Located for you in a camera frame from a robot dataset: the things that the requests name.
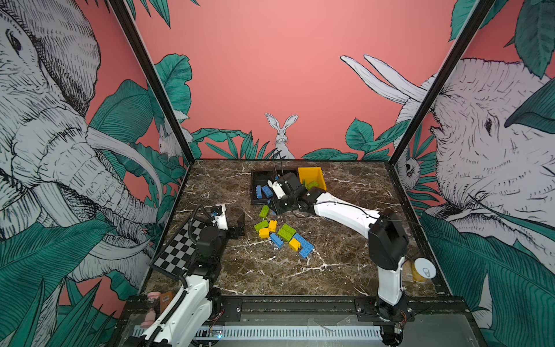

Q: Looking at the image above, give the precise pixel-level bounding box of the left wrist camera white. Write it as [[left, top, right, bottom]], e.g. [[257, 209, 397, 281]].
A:
[[210, 203, 228, 231]]

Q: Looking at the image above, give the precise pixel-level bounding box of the large green lego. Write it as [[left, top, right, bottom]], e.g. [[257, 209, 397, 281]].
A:
[[277, 224, 296, 242]]

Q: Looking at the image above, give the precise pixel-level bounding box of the yellow bin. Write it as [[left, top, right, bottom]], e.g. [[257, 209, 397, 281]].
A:
[[298, 167, 328, 191]]

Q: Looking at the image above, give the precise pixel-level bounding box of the orange brown box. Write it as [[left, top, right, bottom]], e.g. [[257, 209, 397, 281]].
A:
[[160, 291, 174, 314]]

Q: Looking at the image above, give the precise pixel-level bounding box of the pink hourglass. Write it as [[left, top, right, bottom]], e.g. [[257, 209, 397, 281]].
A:
[[140, 291, 161, 329]]

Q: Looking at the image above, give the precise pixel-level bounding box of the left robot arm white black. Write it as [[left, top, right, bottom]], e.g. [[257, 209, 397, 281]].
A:
[[126, 214, 245, 346]]

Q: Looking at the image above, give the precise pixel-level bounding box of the white slotted cable duct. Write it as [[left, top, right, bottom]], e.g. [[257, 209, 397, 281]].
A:
[[134, 324, 382, 342]]

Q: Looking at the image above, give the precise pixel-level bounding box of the yellow can white lid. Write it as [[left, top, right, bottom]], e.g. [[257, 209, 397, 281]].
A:
[[411, 257, 437, 283]]

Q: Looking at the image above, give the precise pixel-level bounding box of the checkerboard calibration plate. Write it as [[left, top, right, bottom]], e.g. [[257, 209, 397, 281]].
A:
[[150, 221, 196, 280]]

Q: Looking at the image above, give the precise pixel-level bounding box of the large blue lego centre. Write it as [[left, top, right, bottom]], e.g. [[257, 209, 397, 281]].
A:
[[293, 233, 315, 259]]

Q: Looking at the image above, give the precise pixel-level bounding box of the black frame post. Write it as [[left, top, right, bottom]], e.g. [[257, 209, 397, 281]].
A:
[[388, 0, 495, 167], [108, 0, 195, 165]]

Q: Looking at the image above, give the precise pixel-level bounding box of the green lego left small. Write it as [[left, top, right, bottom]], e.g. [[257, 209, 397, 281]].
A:
[[254, 221, 269, 233]]

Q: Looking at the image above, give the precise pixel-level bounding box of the black front rail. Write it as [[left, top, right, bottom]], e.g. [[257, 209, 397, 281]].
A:
[[125, 296, 469, 324]]

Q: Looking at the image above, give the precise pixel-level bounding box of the yellow lego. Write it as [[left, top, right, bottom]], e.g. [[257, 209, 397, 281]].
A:
[[268, 220, 278, 233], [259, 228, 270, 239], [288, 238, 301, 252]]

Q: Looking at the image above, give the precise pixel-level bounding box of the right black frame post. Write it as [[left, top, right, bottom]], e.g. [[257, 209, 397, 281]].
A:
[[388, 0, 495, 167]]

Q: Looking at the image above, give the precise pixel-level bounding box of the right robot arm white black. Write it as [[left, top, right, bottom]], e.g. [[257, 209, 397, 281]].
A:
[[267, 173, 409, 322]]

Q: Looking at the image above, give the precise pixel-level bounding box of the left black frame post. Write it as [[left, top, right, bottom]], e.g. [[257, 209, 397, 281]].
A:
[[108, 0, 195, 165]]

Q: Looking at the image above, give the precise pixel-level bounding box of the left black bin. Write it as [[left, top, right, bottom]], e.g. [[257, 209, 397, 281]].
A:
[[250, 170, 278, 205]]

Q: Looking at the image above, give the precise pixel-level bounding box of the yellow lego beside green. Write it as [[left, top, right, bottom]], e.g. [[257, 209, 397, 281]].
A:
[[268, 220, 278, 233]]

